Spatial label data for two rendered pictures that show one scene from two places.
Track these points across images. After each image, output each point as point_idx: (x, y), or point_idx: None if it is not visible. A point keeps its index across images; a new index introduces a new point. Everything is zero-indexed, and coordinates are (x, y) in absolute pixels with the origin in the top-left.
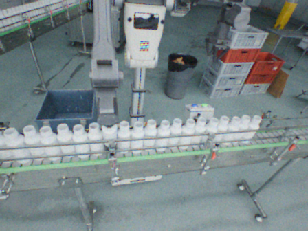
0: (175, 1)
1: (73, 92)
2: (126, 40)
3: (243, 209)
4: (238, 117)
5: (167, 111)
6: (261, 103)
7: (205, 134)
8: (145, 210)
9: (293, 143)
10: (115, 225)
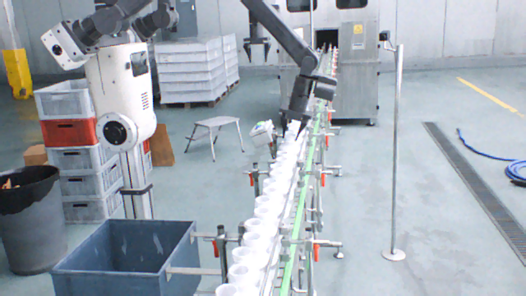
0: (136, 34)
1: (86, 246)
2: (123, 101)
3: (323, 264)
4: None
5: None
6: (169, 180)
7: (306, 129)
8: None
9: (328, 111)
10: None
